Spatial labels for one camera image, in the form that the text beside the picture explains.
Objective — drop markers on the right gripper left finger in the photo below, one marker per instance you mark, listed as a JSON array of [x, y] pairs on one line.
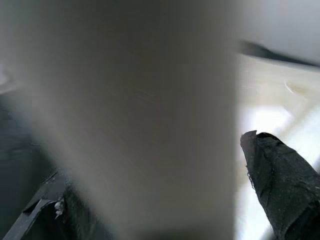
[[50, 220]]

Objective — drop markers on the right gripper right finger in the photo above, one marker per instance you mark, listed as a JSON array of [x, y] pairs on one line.
[[280, 185]]

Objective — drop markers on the white plastic table top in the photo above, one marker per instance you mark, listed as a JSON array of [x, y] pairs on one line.
[[275, 100]]

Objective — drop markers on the white plastic table leg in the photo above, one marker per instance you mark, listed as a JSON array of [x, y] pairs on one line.
[[150, 125]]

